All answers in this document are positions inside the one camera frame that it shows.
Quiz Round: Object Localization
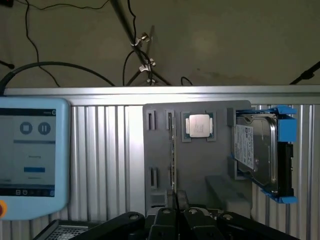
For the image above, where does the grey plastic parts rack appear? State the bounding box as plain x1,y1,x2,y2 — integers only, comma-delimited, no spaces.
142,99,252,218

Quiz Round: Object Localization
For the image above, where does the silver hard disk drive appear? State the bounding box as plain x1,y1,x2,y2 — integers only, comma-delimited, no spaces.
231,113,295,196

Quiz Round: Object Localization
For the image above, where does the silver CPU chip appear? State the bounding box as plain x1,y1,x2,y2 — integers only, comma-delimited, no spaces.
183,111,216,141

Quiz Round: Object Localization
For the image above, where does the blue disk caddy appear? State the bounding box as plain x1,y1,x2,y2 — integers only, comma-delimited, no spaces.
228,104,298,205

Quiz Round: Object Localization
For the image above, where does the light blue teach pendant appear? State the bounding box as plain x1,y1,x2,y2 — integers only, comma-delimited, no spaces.
0,97,71,221

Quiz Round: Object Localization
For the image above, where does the black stand leg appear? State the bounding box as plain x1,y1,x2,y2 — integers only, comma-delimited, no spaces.
289,59,320,86
0,59,15,70

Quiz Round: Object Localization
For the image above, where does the black tripod with clamps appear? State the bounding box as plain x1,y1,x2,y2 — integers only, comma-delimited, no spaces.
109,0,173,87

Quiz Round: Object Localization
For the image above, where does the black tripod cable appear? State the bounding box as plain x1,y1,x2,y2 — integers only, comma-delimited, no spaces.
122,0,155,87

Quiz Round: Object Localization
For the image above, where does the thick grey cable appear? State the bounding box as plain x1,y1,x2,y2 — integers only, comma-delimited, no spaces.
0,61,116,88

